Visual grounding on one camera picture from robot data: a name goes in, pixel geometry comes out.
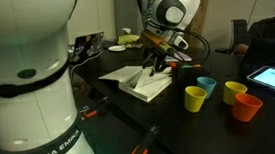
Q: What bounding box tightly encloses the orange plastic cup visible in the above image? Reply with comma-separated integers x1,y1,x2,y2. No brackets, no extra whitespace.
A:
229,90,265,124

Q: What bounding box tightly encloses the green fruit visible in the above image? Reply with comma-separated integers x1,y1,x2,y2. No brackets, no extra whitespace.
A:
180,63,193,70

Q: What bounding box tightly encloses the tan Intelligent Robotic Systems book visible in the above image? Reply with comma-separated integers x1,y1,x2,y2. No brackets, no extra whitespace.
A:
97,61,176,107

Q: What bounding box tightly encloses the blue plastic cup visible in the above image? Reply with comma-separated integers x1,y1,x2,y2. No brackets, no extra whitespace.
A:
196,74,219,100

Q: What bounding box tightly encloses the thin white cable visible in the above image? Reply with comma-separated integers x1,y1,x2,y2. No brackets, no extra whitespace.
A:
68,50,107,81

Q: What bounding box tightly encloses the brown wooden board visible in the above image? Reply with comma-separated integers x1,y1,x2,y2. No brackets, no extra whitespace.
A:
187,0,220,46

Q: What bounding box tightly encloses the laptop with stickers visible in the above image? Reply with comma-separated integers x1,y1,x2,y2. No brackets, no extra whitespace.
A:
67,31,108,66

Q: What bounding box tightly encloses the black clamp with orange tip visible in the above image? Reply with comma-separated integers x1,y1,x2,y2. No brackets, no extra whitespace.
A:
128,123,162,154
78,95,113,120

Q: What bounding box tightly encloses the small white plate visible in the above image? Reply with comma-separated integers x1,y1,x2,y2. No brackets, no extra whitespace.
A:
107,44,127,53

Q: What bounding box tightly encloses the yellow green cloth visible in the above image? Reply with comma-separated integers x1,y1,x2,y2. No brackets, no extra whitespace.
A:
116,33,142,47

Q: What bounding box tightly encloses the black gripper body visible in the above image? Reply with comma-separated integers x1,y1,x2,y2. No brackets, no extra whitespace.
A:
145,44,169,63

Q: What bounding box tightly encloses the black office chair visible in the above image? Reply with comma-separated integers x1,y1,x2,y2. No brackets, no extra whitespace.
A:
229,17,251,54

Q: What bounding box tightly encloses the yellow plastic cup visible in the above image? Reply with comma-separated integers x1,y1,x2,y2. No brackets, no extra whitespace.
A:
220,78,250,107
183,84,210,114

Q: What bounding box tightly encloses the seated person in dark clothes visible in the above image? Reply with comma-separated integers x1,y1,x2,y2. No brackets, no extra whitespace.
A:
230,0,275,76

